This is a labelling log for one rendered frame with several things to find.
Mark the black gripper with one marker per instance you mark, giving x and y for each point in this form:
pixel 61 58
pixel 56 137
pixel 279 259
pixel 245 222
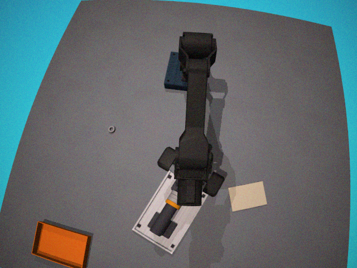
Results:
pixel 213 184

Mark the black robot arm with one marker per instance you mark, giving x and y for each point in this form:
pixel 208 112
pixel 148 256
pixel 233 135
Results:
pixel 194 152

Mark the orange ring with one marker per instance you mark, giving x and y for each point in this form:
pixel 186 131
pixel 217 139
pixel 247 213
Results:
pixel 173 204

